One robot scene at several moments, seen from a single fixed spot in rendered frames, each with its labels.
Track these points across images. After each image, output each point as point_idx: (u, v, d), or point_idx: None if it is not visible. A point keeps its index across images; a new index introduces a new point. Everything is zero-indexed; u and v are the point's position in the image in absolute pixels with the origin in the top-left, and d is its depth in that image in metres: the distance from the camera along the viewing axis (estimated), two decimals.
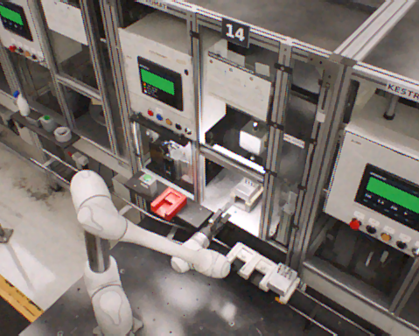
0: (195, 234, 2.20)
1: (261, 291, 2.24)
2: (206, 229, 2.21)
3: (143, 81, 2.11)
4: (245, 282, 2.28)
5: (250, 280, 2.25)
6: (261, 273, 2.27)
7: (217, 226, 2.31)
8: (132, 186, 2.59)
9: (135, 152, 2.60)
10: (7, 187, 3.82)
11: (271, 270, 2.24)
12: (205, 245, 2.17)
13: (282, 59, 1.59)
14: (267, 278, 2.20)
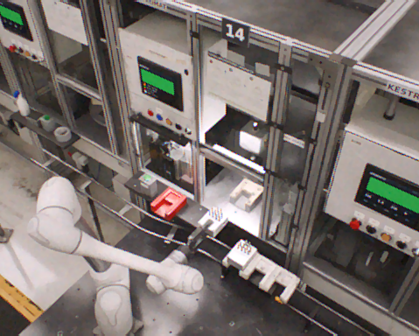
0: (172, 252, 2.09)
1: (261, 291, 2.24)
2: (184, 248, 2.10)
3: (143, 81, 2.11)
4: (245, 282, 2.28)
5: (250, 280, 2.25)
6: (261, 273, 2.27)
7: (198, 241, 2.19)
8: (132, 186, 2.59)
9: (135, 152, 2.60)
10: (7, 187, 3.82)
11: (271, 270, 2.24)
12: (183, 264, 2.06)
13: (282, 59, 1.59)
14: (267, 278, 2.20)
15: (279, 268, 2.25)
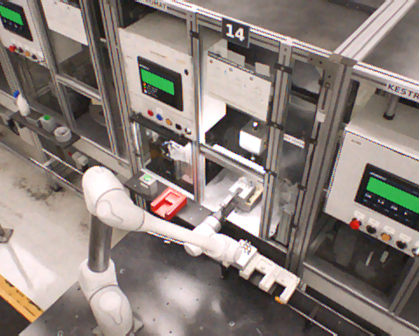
0: (207, 218, 2.25)
1: (261, 291, 2.24)
2: (217, 213, 2.26)
3: (143, 81, 2.11)
4: (245, 282, 2.28)
5: (250, 280, 2.25)
6: (261, 273, 2.27)
7: (229, 207, 2.36)
8: (132, 186, 2.59)
9: (135, 152, 2.60)
10: (7, 187, 3.82)
11: (271, 270, 2.24)
12: (217, 228, 2.23)
13: (282, 59, 1.59)
14: (267, 278, 2.20)
15: (279, 268, 2.25)
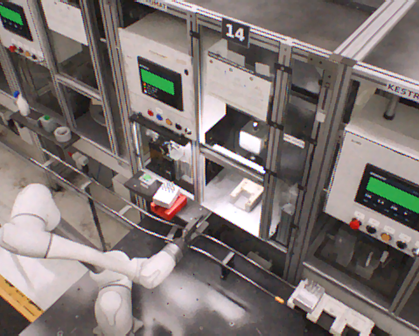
0: (167, 245, 2.01)
1: None
2: (178, 240, 2.02)
3: (143, 81, 2.11)
4: (311, 325, 2.13)
5: (318, 323, 2.09)
6: (331, 315, 2.11)
7: (193, 235, 2.13)
8: (132, 186, 2.59)
9: (135, 152, 2.60)
10: (7, 187, 3.82)
11: (342, 313, 2.08)
12: (178, 257, 1.98)
13: (282, 59, 1.59)
14: (338, 322, 2.04)
15: (350, 310, 2.09)
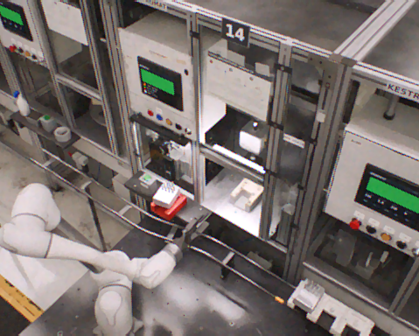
0: (167, 245, 2.01)
1: None
2: (179, 240, 2.02)
3: (143, 81, 2.11)
4: (311, 325, 2.13)
5: (318, 323, 2.09)
6: (331, 315, 2.11)
7: (193, 235, 2.13)
8: (132, 186, 2.59)
9: (135, 152, 2.60)
10: (7, 187, 3.82)
11: (342, 313, 2.08)
12: (178, 257, 1.98)
13: (282, 59, 1.59)
14: (338, 322, 2.04)
15: (350, 310, 2.09)
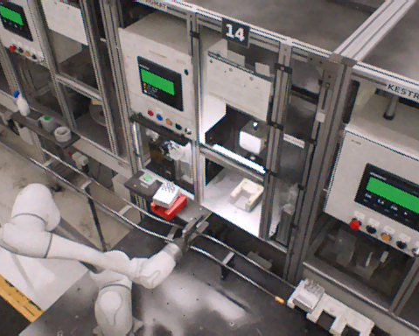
0: (167, 245, 2.01)
1: None
2: (178, 240, 2.02)
3: (143, 81, 2.11)
4: (311, 325, 2.13)
5: (318, 323, 2.09)
6: (331, 315, 2.11)
7: (193, 235, 2.13)
8: (132, 186, 2.59)
9: (135, 152, 2.60)
10: (7, 187, 3.82)
11: (342, 313, 2.08)
12: (178, 257, 1.98)
13: (282, 59, 1.59)
14: (338, 322, 2.04)
15: (350, 310, 2.09)
